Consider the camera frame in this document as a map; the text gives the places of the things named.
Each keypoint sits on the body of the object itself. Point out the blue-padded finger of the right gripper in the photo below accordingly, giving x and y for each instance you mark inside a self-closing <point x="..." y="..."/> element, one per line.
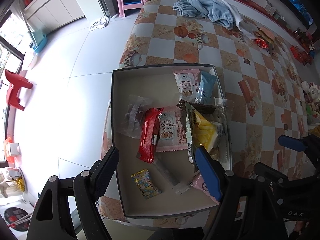
<point x="291" y="143"/>

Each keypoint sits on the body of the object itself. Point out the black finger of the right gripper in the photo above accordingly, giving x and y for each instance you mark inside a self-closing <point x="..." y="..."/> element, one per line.
<point x="270" y="174"/>

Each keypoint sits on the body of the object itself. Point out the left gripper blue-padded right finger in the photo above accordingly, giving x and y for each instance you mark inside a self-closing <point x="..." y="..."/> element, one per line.
<point x="212" y="172"/>

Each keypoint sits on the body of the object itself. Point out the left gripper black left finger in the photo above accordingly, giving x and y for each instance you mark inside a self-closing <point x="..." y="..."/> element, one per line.
<point x="103" y="172"/>

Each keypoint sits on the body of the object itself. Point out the pink crispy cranberry packet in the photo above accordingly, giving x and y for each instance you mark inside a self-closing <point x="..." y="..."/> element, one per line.
<point x="171" y="131"/>

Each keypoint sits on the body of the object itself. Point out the red snack packet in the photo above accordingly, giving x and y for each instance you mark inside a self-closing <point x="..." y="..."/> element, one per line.
<point x="149" y="135"/>

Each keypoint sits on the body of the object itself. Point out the clear brown snack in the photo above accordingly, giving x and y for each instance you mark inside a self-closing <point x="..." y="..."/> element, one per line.
<point x="131" y="126"/>

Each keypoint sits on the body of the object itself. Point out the pink foil snack packet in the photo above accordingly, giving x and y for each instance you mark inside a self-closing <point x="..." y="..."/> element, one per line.
<point x="197" y="182"/>

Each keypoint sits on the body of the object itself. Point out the grey clear snack stick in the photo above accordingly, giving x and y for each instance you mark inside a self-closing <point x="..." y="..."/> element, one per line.
<point x="179" y="187"/>

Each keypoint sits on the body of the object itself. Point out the yellow green chip bag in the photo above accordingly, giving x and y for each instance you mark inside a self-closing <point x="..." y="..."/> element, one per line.
<point x="202" y="128"/>

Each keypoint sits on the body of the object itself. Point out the yellow blue candy packet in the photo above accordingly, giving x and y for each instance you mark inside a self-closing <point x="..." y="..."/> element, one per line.
<point x="143" y="181"/>

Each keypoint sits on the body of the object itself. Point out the shallow cardboard box tray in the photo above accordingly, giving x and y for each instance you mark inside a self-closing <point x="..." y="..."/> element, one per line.
<point x="158" y="84"/>

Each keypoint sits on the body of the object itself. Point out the light blue snack packet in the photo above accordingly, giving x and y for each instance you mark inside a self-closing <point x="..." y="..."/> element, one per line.
<point x="206" y="87"/>

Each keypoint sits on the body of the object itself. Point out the patterned checkered tablecloth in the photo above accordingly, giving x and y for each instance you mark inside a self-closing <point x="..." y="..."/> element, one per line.
<point x="265" y="88"/>

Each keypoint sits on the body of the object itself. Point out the red foil candy wrapper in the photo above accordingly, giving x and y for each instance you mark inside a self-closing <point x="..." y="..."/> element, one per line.
<point x="262" y="43"/>

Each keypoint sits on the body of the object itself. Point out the white cloth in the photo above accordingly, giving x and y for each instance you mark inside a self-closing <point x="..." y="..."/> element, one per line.
<point x="240" y="23"/>

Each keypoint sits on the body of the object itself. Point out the red plastic chair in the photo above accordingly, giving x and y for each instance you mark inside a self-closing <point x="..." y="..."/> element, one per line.
<point x="16" y="83"/>

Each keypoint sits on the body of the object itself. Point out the blue dustpan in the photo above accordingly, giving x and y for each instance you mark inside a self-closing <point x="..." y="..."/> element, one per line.
<point x="39" y="41"/>

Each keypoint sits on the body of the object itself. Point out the light blue towel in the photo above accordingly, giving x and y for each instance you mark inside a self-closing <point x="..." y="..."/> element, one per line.
<point x="213" y="10"/>

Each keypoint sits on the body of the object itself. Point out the white cabinet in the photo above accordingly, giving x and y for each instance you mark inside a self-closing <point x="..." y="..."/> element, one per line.
<point x="49" y="15"/>

